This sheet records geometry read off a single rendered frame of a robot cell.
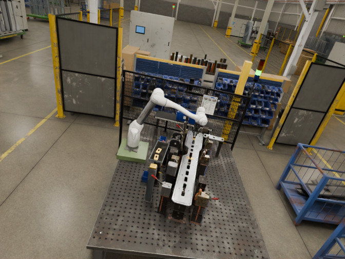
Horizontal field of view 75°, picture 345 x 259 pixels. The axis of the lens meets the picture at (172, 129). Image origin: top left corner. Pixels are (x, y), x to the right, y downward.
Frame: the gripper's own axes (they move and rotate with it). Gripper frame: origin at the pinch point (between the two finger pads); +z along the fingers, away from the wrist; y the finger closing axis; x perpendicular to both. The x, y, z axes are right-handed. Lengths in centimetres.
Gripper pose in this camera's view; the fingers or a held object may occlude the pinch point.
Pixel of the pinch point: (194, 135)
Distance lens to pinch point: 303.9
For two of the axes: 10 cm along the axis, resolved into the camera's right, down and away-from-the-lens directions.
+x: 1.8, -4.6, 8.7
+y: 9.7, 2.3, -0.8
